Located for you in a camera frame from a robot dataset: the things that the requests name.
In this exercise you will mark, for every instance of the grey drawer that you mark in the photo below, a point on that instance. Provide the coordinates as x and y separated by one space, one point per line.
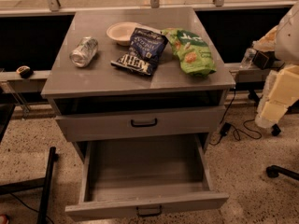
116 125
144 177

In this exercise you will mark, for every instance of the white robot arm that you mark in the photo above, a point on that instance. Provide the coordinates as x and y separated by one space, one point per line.
281 89

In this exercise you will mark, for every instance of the grey drawer cabinet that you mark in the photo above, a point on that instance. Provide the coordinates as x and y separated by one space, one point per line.
101 88

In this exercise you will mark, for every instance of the grey top drawer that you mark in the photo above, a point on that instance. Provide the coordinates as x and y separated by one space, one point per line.
116 125

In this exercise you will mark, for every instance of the blue Kettle chip bag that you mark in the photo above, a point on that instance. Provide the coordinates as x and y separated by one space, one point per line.
144 53

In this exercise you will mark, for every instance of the green snack bag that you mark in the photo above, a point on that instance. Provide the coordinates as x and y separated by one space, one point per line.
192 51

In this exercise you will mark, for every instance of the white paper bowl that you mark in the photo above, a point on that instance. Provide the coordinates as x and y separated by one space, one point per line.
121 32

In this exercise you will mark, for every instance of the silver soda can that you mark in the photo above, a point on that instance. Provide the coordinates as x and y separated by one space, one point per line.
82 55

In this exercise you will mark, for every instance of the black table leg with caster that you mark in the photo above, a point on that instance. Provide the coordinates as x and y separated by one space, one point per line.
255 98

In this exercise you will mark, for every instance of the clear water bottle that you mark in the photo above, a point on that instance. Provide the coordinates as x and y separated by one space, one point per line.
248 58

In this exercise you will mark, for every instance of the small black box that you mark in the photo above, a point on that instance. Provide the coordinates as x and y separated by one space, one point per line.
264 60

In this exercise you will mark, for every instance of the yellow black tape measure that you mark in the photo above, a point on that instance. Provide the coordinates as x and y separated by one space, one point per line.
24 71

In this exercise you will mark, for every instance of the black chair leg right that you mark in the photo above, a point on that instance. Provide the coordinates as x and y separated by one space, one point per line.
274 171

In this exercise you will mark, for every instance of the black power adapter with cable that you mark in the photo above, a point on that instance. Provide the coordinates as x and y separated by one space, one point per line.
226 127

